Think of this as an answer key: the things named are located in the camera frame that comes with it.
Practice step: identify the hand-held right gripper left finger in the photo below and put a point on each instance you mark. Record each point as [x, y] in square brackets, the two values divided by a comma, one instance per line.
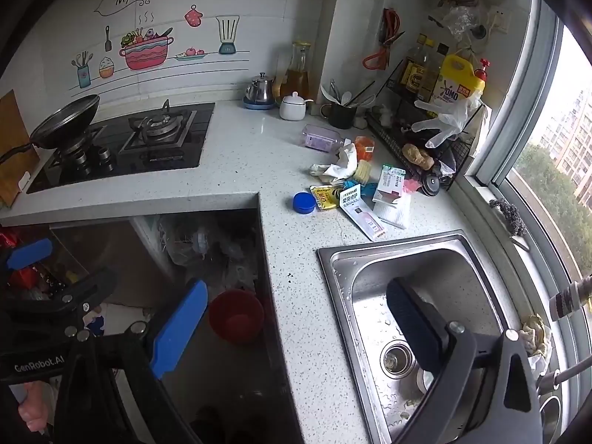
[178, 333]

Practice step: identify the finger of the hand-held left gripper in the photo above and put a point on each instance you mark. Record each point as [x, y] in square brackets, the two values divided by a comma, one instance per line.
[30, 254]
[78, 289]

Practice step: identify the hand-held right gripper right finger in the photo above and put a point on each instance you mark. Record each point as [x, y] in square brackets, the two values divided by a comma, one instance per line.
[416, 328]

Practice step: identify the clear plastic trash bag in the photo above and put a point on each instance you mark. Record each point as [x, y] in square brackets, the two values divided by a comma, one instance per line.
[208, 249]

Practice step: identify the white textured cloth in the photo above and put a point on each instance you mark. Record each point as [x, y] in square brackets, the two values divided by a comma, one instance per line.
[395, 213]

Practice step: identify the yellow sachet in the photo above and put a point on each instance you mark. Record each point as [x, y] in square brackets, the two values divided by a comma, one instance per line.
[326, 198]

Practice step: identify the yellow bristle scrub brush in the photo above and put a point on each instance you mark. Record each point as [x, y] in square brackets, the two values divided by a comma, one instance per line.
[363, 171]

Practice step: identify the orange jelly cup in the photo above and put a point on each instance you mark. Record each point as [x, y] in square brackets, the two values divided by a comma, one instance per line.
[365, 144]

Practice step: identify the person's left hand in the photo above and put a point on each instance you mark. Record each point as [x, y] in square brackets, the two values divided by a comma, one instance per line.
[34, 411]

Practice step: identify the white bowl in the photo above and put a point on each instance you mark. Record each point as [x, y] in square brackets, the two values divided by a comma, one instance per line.
[423, 381]

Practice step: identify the red plastic basin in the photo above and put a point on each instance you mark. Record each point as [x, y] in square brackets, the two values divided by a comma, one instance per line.
[236, 317]

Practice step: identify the stainless steel sink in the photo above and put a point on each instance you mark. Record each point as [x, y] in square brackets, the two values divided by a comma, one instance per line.
[370, 286]

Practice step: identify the wooden cutting board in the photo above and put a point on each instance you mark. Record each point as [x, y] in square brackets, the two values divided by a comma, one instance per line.
[14, 157]

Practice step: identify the dirty white rag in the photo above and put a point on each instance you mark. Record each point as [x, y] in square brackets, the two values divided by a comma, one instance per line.
[536, 337]

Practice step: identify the flattened white carton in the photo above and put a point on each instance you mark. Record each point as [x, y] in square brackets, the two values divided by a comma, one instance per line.
[363, 219]

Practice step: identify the black frying pan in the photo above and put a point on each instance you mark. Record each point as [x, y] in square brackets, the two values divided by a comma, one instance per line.
[64, 120]

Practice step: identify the pink packet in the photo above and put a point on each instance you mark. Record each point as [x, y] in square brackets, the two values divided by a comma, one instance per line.
[411, 186]

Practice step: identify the steel wool scrubber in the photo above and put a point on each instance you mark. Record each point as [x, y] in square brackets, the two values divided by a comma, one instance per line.
[506, 215]

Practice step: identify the black round disc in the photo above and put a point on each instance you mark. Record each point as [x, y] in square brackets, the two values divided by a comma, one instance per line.
[433, 184]

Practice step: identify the blue packet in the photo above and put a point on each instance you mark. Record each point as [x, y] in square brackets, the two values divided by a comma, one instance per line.
[367, 189]

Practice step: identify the black glass gas stove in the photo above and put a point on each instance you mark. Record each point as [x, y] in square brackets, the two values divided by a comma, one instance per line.
[152, 159]

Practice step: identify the white green carton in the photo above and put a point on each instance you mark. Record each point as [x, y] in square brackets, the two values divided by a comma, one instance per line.
[391, 180]

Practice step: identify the chrome faucet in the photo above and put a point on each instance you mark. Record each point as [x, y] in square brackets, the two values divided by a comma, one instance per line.
[569, 297]

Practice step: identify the blue bottle lid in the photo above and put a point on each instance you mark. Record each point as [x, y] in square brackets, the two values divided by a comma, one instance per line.
[303, 203]

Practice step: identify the brown ginger root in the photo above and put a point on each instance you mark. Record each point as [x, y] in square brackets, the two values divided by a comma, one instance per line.
[418, 156]

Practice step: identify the crumpled white wrapper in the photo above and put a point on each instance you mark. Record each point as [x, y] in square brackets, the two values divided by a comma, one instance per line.
[344, 162]

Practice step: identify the crumpled clear wrapper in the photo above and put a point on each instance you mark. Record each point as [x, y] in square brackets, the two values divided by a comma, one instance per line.
[319, 170]

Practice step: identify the clear plastic glove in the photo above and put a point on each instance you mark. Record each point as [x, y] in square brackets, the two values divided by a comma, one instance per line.
[444, 122]

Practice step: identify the window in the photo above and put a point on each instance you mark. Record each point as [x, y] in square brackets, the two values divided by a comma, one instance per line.
[555, 171]

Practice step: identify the purple plastic bottle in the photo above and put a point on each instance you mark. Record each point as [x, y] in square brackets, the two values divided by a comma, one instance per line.
[321, 138]

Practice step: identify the garlic bulb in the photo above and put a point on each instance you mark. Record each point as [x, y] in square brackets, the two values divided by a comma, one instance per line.
[360, 122]

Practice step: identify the black mug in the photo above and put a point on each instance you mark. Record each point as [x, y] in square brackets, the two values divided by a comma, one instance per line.
[342, 116]

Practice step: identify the blue saucer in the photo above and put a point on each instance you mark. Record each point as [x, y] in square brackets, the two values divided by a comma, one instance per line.
[259, 106]

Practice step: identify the dark chopsticks pair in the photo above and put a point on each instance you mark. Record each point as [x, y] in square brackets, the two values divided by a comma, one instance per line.
[363, 91]

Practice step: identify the white soup spoon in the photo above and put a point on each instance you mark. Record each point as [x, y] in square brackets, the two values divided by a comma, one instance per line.
[327, 95]

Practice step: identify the white lidded jar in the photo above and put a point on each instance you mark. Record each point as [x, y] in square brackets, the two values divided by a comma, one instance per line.
[293, 108]

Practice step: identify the yellow detergent jug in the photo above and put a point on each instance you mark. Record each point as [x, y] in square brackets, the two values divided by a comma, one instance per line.
[455, 78]

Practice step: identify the steel teapot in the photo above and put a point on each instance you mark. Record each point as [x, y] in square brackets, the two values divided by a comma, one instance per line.
[260, 92]

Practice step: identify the dark sauce bottle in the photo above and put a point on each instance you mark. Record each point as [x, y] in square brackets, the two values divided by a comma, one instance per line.
[439, 74]
[416, 74]

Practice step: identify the glass oil carafe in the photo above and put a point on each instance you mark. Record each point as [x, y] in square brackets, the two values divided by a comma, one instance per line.
[296, 81]

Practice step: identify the clear hanging plastic bag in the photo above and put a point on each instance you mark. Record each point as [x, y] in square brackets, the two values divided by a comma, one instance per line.
[462, 21]

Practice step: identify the cartoon kitchen wall sticker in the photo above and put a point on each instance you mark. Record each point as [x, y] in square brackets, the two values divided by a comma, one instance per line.
[145, 53]

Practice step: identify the white wall socket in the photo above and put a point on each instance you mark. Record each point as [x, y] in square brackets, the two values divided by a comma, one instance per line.
[500, 19]

